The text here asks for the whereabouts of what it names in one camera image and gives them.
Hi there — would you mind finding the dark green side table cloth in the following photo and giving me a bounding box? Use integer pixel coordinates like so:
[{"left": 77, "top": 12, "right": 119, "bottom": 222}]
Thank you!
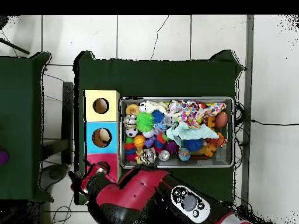
[{"left": 0, "top": 51, "right": 53, "bottom": 202}]

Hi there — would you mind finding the grey round floor base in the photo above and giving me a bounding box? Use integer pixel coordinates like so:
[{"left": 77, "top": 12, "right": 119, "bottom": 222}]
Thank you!
[{"left": 46, "top": 164, "right": 68, "bottom": 184}]

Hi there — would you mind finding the mint green fuzzy cloth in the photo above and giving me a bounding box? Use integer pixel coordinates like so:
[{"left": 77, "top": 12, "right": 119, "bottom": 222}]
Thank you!
[{"left": 165, "top": 121, "right": 220, "bottom": 148}]

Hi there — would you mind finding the beige ball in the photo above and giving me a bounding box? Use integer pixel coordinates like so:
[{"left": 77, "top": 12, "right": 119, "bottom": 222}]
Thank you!
[{"left": 98, "top": 129, "right": 112, "bottom": 145}]

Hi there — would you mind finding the crushed silver can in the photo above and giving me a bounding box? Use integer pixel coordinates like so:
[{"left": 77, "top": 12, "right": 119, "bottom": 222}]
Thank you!
[{"left": 140, "top": 147, "right": 158, "bottom": 165}]

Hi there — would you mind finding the toy burger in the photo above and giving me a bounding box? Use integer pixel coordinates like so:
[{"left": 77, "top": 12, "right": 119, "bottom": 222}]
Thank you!
[{"left": 125, "top": 103, "right": 141, "bottom": 117}]

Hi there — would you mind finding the brown toy football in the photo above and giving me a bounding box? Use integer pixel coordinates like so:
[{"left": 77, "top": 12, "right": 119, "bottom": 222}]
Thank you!
[{"left": 214, "top": 111, "right": 230, "bottom": 130}]

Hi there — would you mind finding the cream knitted cloth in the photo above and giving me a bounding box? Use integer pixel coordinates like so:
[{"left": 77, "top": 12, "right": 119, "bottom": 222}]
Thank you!
[{"left": 138, "top": 100, "right": 169, "bottom": 114}]

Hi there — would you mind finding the shallow wire mesh bin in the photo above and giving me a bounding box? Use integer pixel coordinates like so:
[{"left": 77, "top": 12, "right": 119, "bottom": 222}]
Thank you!
[{"left": 119, "top": 96, "right": 235, "bottom": 169}]

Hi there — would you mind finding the green spiky rubber ball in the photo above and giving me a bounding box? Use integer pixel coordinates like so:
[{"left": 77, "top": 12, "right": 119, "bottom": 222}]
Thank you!
[{"left": 135, "top": 111, "right": 155, "bottom": 133}]

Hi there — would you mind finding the purple object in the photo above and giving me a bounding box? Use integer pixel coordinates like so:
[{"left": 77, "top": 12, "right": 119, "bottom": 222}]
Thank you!
[{"left": 0, "top": 150, "right": 10, "bottom": 166}]

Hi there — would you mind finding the blue spiky rubber ball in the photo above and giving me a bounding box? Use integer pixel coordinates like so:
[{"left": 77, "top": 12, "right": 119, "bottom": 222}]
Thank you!
[{"left": 151, "top": 109, "right": 166, "bottom": 124}]

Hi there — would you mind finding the clear crumpled plastic bottle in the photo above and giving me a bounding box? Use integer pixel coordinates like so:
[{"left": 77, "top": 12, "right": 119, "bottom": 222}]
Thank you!
[{"left": 163, "top": 114, "right": 176, "bottom": 127}]

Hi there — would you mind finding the wooden box with three holes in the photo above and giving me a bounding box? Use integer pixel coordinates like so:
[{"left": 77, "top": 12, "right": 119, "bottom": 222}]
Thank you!
[{"left": 83, "top": 89, "right": 121, "bottom": 183}]

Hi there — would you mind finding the small orange basketball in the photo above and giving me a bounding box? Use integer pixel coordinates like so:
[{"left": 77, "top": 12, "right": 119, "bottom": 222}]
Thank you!
[{"left": 133, "top": 135, "right": 146, "bottom": 148}]

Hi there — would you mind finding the smooth silver can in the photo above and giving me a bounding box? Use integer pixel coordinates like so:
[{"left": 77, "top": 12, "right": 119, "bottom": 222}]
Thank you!
[{"left": 123, "top": 114, "right": 138, "bottom": 129}]

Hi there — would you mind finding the black upright panel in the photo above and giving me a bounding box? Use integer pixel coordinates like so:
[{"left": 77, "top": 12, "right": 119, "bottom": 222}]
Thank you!
[{"left": 61, "top": 81, "right": 75, "bottom": 165}]

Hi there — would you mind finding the polka dot colourful cloth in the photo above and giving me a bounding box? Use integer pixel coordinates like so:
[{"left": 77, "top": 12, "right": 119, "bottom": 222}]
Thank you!
[{"left": 167, "top": 99, "right": 227, "bottom": 129}]

